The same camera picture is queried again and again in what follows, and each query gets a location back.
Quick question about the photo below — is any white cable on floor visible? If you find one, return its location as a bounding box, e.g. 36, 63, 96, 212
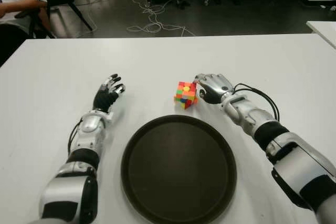
88, 0, 196, 37

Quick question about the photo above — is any white side table corner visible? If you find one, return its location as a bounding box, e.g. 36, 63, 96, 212
306, 20, 336, 50

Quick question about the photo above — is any multicoloured Rubik's cube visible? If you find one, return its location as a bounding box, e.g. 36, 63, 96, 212
173, 81, 199, 110

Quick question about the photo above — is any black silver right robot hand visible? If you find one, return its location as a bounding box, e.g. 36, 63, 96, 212
194, 73, 235, 105

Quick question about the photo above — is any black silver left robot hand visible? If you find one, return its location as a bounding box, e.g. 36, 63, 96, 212
93, 73, 127, 112

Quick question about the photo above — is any dark brown round plate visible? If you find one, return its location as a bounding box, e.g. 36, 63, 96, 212
120, 114, 237, 224

